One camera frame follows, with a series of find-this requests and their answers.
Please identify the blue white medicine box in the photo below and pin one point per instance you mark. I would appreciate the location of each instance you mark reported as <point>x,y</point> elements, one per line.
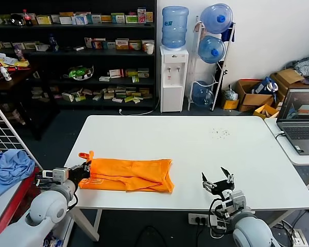
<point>79,19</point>

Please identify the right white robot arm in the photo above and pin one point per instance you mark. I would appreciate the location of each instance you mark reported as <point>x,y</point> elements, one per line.
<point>252,229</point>

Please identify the red white cart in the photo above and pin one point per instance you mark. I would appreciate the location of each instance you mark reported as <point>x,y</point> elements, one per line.
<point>13,203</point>

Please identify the white paper cup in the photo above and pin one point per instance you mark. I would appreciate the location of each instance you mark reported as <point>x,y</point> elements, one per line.
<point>150,49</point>

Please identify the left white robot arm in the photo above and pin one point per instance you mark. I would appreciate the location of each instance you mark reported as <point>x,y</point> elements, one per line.
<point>46,208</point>

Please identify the dark blue cloth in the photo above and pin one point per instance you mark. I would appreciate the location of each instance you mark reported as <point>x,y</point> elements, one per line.
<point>229,35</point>

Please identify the large cardboard box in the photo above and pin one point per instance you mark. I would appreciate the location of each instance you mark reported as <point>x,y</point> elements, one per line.
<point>288,77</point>

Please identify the white power strip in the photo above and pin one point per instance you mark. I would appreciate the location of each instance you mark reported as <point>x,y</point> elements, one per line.
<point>198,219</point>

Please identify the red white flat box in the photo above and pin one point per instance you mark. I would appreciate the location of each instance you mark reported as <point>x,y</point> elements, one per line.
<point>116,73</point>

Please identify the grey plastic bag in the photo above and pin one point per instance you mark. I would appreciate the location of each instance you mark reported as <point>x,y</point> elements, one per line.
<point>230,94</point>

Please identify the white plastic bottle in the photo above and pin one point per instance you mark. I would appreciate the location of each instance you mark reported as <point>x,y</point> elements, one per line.
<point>6,74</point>

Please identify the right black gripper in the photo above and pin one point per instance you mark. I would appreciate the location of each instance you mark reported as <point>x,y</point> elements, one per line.
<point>220,186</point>

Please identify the dark wooden table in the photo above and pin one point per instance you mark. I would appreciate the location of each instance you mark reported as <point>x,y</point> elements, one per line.
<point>20,80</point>

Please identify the white jug rack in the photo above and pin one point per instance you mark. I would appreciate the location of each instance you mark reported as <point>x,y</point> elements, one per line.
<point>227,62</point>

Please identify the small yellow box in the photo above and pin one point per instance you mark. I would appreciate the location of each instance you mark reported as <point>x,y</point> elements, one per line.
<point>230,104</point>

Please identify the upright blue water bottle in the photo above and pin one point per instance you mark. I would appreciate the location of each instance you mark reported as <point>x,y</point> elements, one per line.
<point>175,28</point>

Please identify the grey floor power strip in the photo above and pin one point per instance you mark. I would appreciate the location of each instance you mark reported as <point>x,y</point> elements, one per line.
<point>300,237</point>

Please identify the grey laptop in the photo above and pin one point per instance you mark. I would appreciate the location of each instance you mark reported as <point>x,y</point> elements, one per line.
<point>301,133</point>

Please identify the black shiny helmet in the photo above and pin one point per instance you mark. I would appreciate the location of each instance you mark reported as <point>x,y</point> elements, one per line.
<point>16,19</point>

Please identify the cola bottle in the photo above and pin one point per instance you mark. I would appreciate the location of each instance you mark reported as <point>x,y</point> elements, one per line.
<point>28,18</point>

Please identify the white work table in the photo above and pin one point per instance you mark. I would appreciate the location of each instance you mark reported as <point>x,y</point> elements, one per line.
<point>170,133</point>

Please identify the blue water jug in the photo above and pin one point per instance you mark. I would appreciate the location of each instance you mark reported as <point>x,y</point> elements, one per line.
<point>216,18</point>
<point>211,49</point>
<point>203,95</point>

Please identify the black shelf unit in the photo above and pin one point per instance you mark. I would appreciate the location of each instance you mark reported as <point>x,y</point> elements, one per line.
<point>98,59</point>

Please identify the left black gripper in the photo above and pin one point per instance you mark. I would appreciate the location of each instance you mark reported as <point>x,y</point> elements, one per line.
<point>77,173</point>

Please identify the pink white medicine box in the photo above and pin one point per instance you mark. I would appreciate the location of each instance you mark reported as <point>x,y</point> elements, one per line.
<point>141,16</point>

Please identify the orange t-shirt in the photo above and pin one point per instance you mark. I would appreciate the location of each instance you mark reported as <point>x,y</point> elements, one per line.
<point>134,172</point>

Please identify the pink drink bottle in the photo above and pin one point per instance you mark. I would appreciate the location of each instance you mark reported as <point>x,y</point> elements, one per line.
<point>19,53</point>

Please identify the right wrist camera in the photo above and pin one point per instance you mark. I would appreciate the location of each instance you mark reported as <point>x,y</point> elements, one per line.
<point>237,200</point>

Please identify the yellow cardboard box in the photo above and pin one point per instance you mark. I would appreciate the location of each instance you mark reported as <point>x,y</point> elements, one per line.
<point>265,111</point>

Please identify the yellow white medicine box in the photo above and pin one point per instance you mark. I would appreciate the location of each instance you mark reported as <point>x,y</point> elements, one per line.
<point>122,44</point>

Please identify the grey blue clothes pile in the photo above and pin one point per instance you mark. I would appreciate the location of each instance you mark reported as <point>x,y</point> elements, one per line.
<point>307,67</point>

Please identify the blue bag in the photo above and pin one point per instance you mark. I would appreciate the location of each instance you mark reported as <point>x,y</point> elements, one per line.
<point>265,86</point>

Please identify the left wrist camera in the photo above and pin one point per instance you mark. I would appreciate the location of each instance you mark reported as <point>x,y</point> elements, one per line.
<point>58,174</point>

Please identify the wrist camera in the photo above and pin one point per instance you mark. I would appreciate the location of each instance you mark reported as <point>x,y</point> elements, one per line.
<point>237,200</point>
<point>58,174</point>

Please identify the light blue garment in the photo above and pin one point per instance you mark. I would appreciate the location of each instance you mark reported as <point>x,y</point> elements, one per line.
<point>7,169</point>

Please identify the blue drink bottle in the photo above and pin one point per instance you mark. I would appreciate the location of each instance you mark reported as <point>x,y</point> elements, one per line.
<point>53,44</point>

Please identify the open cardboard box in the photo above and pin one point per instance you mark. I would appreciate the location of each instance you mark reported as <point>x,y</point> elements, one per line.
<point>255,101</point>

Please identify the small white side table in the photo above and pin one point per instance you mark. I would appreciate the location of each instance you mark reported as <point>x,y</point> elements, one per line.
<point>285,151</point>

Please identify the yellow green medicine box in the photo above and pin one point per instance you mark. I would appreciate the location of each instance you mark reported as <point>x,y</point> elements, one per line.
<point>43,19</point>

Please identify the white water dispenser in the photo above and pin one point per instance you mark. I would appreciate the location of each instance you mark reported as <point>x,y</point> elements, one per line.
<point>172,90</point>

